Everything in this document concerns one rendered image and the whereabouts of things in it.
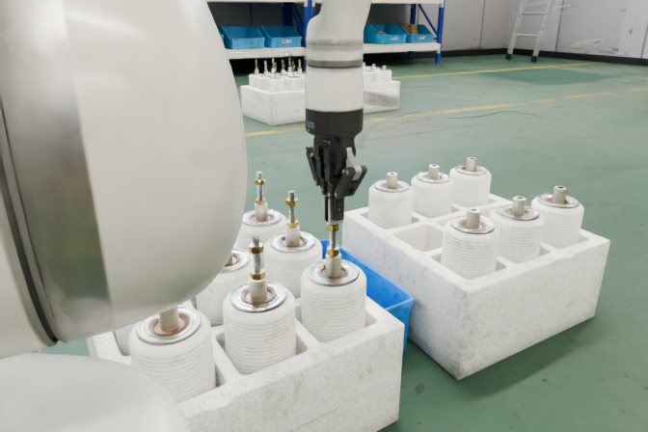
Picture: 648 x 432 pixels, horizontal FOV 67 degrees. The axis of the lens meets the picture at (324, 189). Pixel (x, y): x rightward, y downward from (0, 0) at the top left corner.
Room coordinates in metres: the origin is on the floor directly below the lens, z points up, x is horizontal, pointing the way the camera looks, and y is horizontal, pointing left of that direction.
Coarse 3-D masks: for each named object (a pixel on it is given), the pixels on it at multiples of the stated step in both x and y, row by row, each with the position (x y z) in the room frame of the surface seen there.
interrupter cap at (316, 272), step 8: (312, 264) 0.64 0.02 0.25; (320, 264) 0.64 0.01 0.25; (344, 264) 0.64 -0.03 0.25; (352, 264) 0.64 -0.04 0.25; (312, 272) 0.62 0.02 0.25; (320, 272) 0.62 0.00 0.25; (344, 272) 0.63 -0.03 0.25; (352, 272) 0.62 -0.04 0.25; (312, 280) 0.60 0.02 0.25; (320, 280) 0.60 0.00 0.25; (328, 280) 0.60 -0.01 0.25; (336, 280) 0.60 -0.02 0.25; (344, 280) 0.60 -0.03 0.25; (352, 280) 0.60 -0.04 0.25
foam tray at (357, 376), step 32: (384, 320) 0.61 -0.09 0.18; (96, 352) 0.54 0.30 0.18; (224, 352) 0.54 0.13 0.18; (320, 352) 0.54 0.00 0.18; (352, 352) 0.55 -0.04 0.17; (384, 352) 0.58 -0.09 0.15; (224, 384) 0.50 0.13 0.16; (256, 384) 0.48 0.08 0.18; (288, 384) 0.50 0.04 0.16; (320, 384) 0.52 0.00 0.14; (352, 384) 0.55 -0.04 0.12; (384, 384) 0.58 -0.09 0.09; (192, 416) 0.43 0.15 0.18; (224, 416) 0.45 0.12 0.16; (256, 416) 0.47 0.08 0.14; (288, 416) 0.50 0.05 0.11; (320, 416) 0.52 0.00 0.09; (352, 416) 0.55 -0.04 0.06; (384, 416) 0.59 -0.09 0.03
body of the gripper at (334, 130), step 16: (320, 112) 0.59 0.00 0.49; (336, 112) 0.59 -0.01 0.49; (352, 112) 0.59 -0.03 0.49; (320, 128) 0.59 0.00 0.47; (336, 128) 0.59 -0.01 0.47; (352, 128) 0.59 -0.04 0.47; (320, 144) 0.63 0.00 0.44; (336, 144) 0.60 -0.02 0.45; (352, 144) 0.59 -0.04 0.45; (336, 160) 0.60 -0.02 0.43
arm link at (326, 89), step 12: (312, 72) 0.60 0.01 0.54; (324, 72) 0.59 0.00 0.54; (336, 72) 0.59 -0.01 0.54; (348, 72) 0.59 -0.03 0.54; (360, 72) 0.61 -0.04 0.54; (312, 84) 0.60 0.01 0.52; (324, 84) 0.59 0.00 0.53; (336, 84) 0.59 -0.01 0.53; (348, 84) 0.59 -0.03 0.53; (360, 84) 0.60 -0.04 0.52; (312, 96) 0.60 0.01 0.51; (324, 96) 0.59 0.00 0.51; (336, 96) 0.59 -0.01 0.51; (348, 96) 0.59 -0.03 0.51; (360, 96) 0.60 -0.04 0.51; (372, 96) 0.62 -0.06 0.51; (384, 96) 0.61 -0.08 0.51; (396, 96) 0.62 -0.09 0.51; (312, 108) 0.60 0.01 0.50; (324, 108) 0.59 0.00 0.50; (336, 108) 0.59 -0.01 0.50; (348, 108) 0.59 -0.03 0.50; (360, 108) 0.61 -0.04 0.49
